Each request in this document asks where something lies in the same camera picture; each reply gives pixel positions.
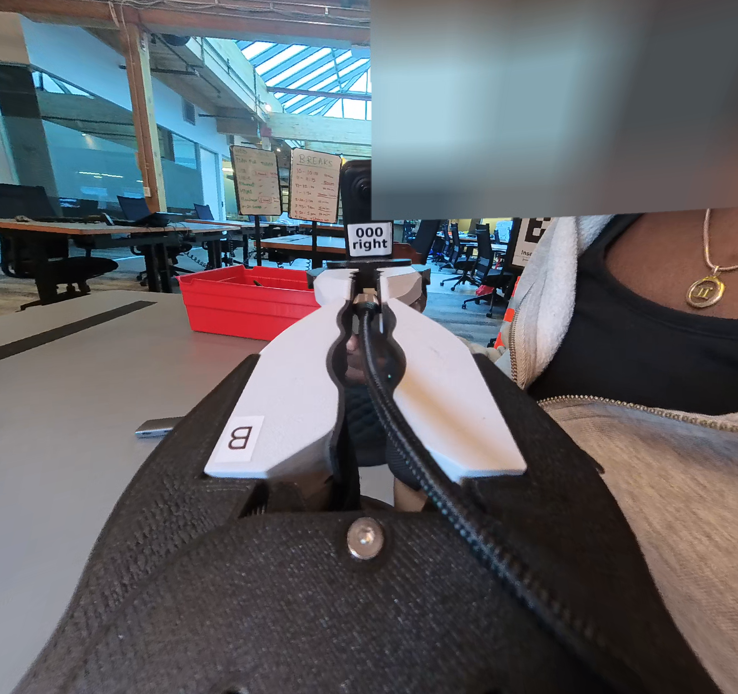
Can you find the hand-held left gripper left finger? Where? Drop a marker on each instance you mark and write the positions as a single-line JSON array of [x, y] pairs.
[[288, 394]]

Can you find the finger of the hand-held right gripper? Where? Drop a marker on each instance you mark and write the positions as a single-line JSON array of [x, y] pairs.
[[406, 290], [334, 290]]

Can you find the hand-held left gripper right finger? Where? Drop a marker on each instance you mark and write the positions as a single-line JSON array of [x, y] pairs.
[[455, 405]]

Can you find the grey usb hub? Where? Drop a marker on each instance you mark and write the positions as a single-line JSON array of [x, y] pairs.
[[155, 427]]

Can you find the handwritten whiteboard on stand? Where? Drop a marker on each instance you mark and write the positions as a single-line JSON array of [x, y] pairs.
[[256, 183], [314, 186]]

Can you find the wooden top desk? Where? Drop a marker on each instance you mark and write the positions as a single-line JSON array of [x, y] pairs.
[[300, 242], [86, 228]]

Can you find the black office chair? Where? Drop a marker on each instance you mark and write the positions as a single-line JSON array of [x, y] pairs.
[[487, 261], [63, 267], [452, 250]]

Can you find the red plastic bin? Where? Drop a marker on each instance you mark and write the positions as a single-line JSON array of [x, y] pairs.
[[242, 307]]

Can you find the printed marker sign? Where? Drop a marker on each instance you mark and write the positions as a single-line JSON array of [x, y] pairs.
[[533, 238]]

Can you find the dark blue office chair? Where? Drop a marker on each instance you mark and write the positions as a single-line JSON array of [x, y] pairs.
[[203, 212], [141, 209]]

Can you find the person's black top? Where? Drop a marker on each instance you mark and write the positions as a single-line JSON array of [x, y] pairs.
[[622, 348]]

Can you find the wooden support post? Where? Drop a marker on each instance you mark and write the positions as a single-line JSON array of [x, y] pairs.
[[144, 117]]

